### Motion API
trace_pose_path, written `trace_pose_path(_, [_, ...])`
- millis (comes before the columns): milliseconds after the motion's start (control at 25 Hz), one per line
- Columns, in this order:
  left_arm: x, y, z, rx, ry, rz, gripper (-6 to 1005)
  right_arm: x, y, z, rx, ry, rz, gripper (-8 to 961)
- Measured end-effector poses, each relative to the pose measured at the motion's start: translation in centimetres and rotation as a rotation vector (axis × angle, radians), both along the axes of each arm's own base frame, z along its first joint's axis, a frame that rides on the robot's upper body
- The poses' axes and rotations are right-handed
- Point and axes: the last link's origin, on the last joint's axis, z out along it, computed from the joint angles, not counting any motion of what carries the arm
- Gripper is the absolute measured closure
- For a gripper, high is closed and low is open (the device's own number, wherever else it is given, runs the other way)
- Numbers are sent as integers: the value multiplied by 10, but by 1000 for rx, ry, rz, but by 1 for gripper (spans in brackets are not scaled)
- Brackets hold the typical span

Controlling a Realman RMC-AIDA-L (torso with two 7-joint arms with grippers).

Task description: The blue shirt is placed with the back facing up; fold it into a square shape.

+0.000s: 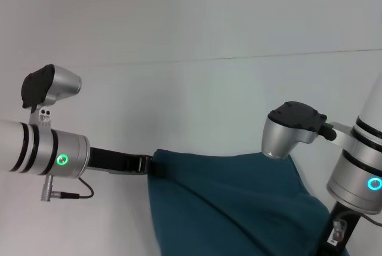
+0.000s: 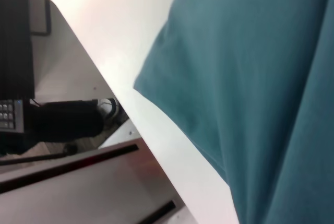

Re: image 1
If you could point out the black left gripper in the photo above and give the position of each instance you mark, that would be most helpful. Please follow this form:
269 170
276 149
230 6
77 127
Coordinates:
119 162

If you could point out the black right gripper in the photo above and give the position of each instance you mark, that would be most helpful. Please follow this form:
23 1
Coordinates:
340 232

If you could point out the teal blue t-shirt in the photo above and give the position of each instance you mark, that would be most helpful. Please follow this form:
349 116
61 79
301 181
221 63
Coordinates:
238 208

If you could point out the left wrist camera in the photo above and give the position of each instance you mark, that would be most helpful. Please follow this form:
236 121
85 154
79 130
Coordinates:
47 86

